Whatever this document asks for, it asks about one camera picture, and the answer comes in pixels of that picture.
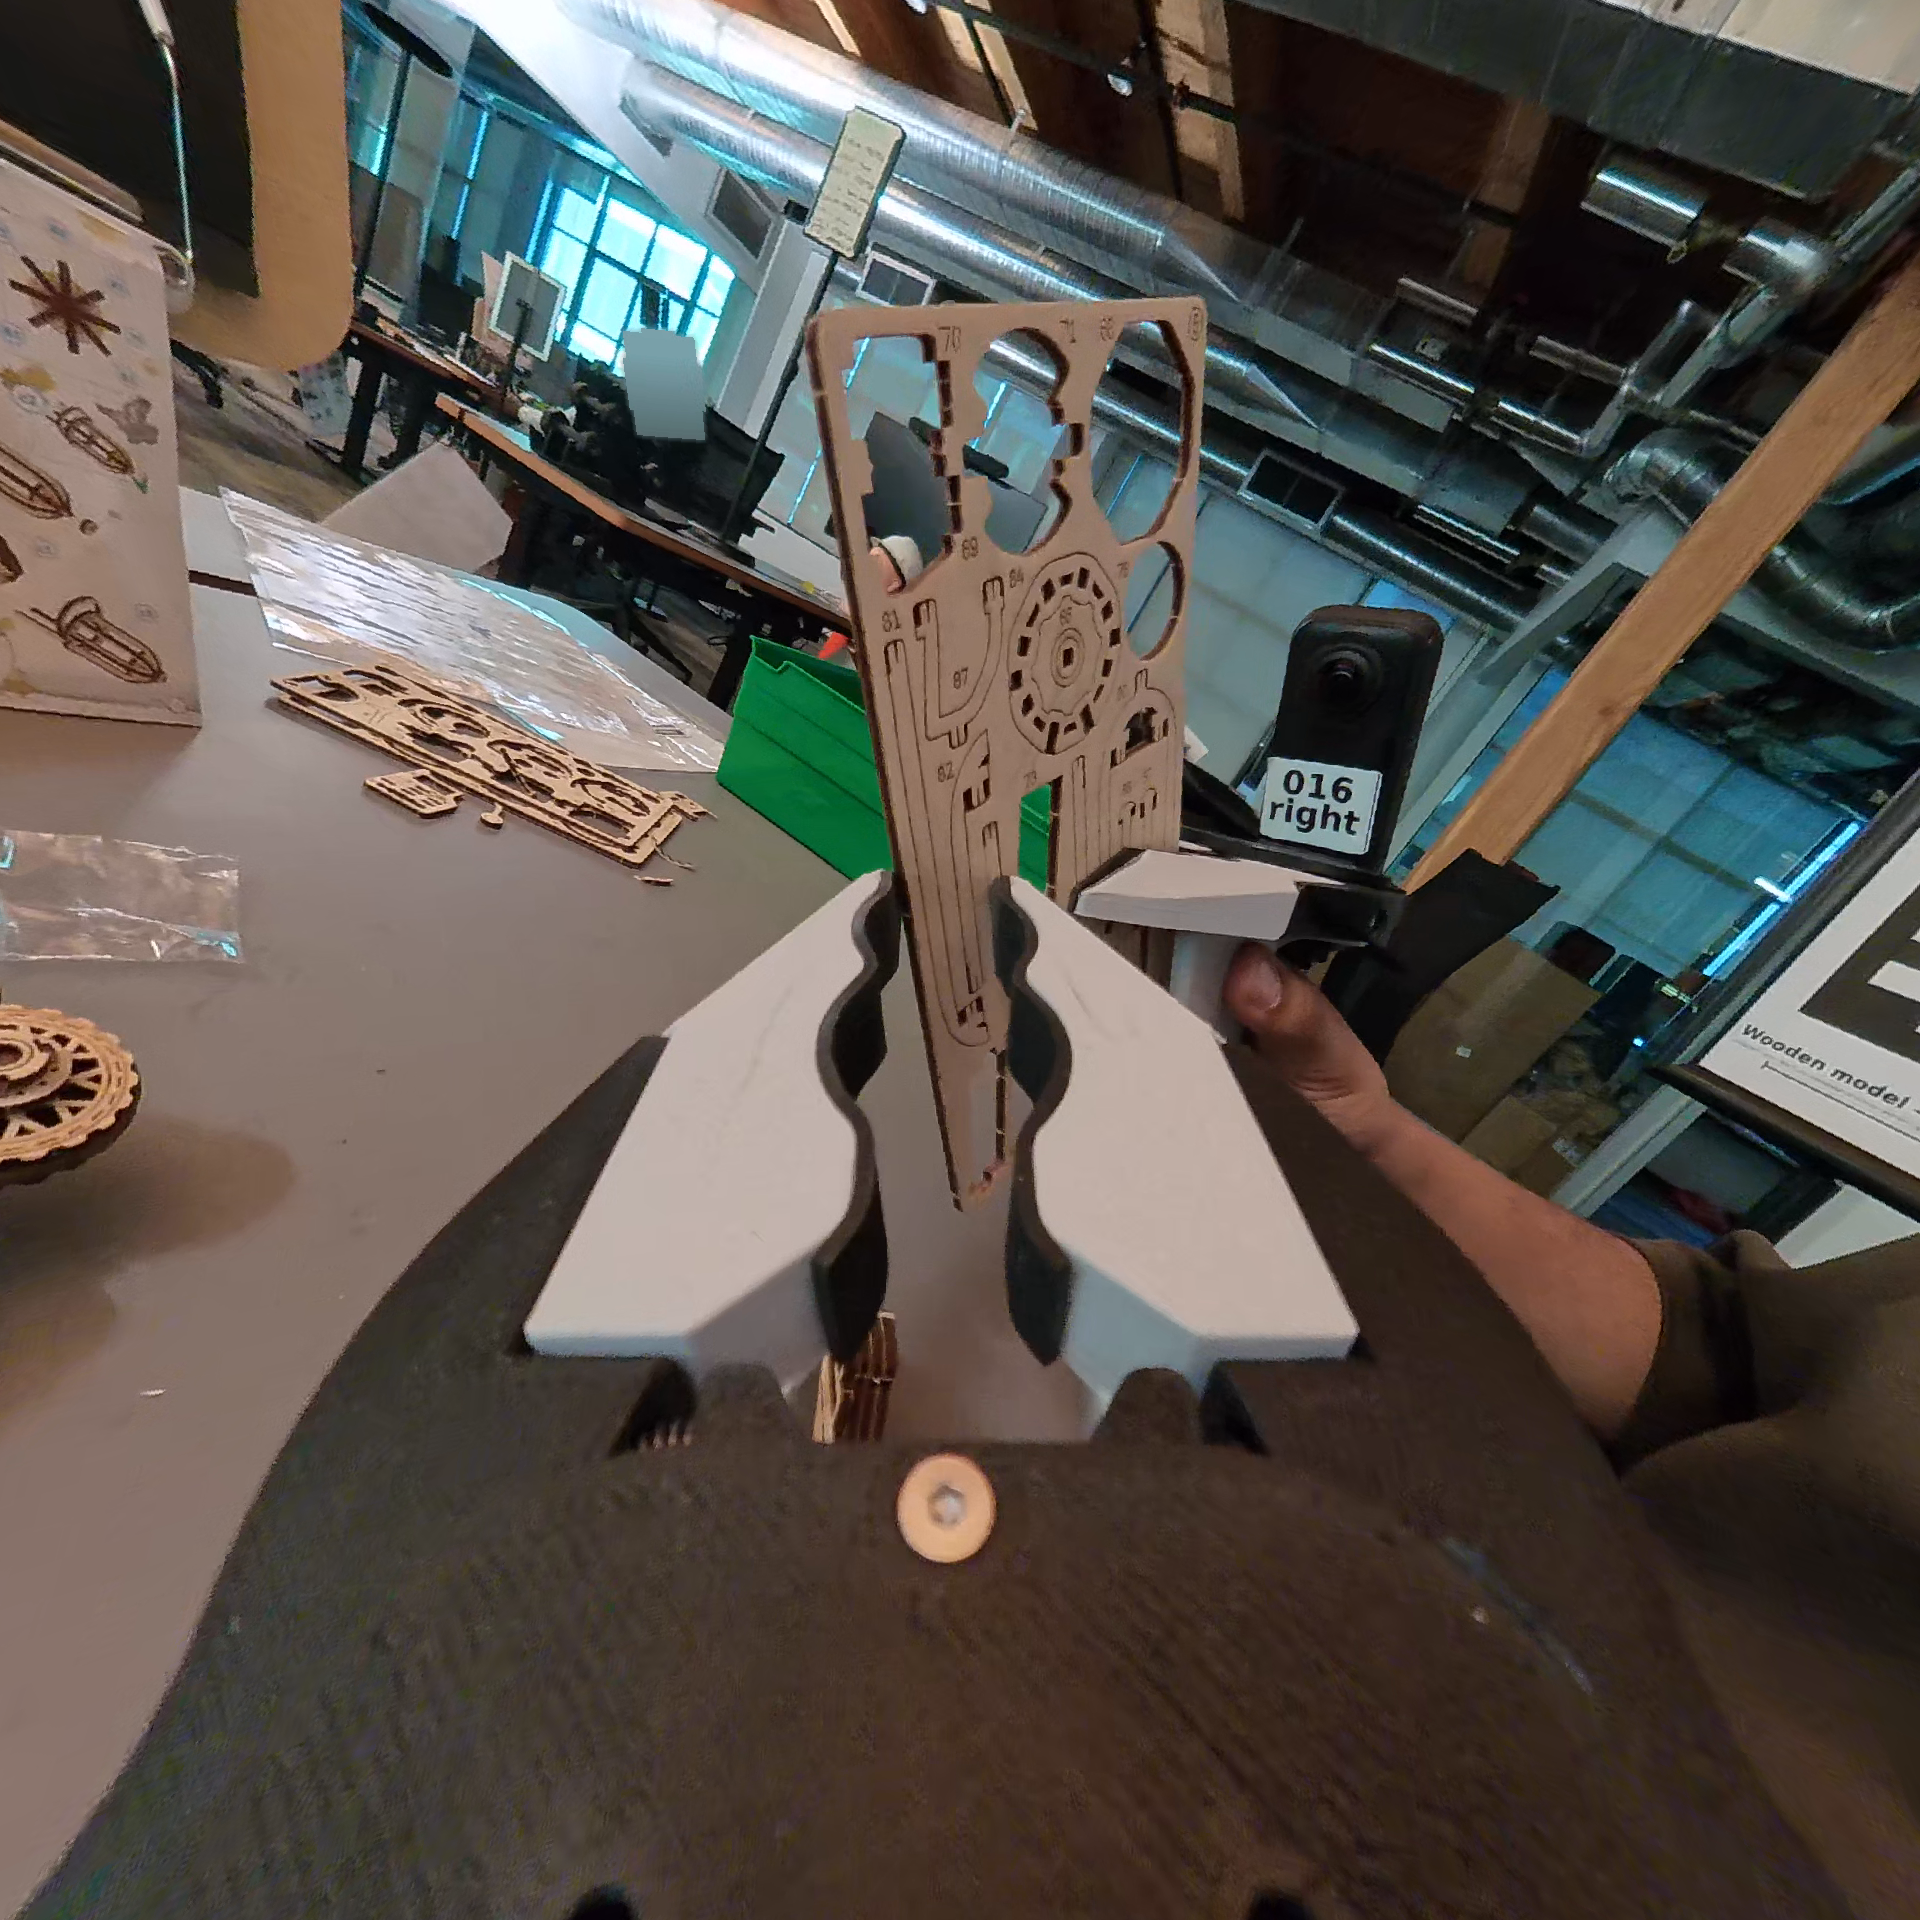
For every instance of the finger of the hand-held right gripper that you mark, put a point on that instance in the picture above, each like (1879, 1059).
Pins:
(1201, 893)

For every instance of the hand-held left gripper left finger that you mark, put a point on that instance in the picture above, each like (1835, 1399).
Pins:
(691, 1200)

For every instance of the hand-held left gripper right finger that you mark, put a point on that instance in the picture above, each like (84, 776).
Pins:
(1185, 1200)

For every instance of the wooden puzzle part sheet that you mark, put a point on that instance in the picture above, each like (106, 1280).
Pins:
(923, 839)

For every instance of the person's right forearm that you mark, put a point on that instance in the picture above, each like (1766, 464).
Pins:
(1500, 1277)

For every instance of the grey desk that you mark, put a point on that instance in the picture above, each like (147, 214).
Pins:
(375, 1049)

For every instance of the person's right hand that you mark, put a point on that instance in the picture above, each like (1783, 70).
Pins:
(1307, 1049)

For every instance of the wooden spaceship model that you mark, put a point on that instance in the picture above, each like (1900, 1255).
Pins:
(859, 1381)

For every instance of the brown cardboard boxes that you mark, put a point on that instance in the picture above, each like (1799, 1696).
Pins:
(1517, 1049)

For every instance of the green plastic bin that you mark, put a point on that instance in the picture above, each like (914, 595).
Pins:
(797, 751)

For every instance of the stacked wooden part sheets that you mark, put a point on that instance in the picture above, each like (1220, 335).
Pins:
(494, 751)

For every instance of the framed black-white marker sign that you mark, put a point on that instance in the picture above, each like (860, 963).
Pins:
(1845, 990)

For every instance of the large clear plastic sheet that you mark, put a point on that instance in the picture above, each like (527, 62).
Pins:
(451, 615)

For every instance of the wooden motorcycle model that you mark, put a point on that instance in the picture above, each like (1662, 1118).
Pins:
(60, 1089)

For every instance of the clear plastic bag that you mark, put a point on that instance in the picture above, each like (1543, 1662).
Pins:
(119, 901)

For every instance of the person's brown shirt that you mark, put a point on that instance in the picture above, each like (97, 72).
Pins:
(1771, 1500)

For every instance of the long wooden background table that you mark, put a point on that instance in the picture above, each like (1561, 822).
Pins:
(630, 517)

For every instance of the hanging paper sign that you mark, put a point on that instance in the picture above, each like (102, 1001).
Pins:
(857, 177)

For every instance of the white paper sheet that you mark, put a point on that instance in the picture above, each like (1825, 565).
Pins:
(435, 510)

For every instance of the printed instruction booklet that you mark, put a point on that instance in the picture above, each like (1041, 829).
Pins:
(91, 452)

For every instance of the black acoustic panel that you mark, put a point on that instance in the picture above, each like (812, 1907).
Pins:
(225, 150)

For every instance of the wooden support post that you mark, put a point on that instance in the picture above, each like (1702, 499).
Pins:
(1682, 571)

